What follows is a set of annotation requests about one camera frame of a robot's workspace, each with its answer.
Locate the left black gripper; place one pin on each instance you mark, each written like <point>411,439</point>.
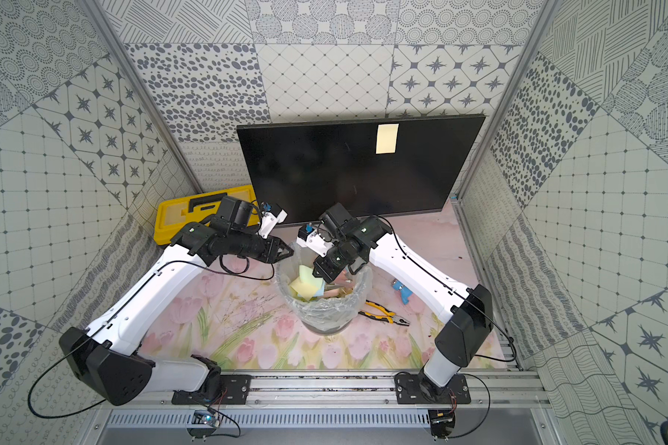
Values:
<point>264,246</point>

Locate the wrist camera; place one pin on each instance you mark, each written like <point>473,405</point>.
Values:
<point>310,237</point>
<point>270,216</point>

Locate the black computer monitor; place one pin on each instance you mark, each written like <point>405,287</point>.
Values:
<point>307,167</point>

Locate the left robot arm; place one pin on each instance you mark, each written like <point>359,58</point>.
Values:
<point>104,355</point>

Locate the blue plastic clamp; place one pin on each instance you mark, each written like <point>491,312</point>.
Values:
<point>404,292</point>

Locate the mesh waste bin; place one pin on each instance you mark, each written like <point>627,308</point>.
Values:
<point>326,319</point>

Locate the yellow black toolbox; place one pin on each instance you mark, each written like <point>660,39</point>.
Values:
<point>172,215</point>

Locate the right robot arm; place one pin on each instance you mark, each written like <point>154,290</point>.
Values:
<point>344,242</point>

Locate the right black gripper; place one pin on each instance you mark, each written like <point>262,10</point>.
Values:
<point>326,272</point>

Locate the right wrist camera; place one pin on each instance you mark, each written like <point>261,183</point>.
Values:
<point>310,237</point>

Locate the yellow handled pliers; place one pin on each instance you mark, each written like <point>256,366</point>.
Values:
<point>377,312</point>

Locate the pale yellow sticky note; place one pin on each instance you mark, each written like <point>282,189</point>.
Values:
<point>386,140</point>

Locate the small green circuit board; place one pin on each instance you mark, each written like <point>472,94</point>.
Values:
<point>206,419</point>

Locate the green sticky note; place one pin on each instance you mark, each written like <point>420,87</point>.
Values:
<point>306,286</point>

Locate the pink floral table mat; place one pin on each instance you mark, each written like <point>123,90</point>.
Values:
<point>245,324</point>

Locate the aluminium mounting rail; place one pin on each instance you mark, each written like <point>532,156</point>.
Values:
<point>381,389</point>

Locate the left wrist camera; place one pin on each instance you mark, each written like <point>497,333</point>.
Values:
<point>270,216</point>

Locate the discarded sticky notes pile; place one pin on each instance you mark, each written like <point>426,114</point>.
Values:
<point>341,287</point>

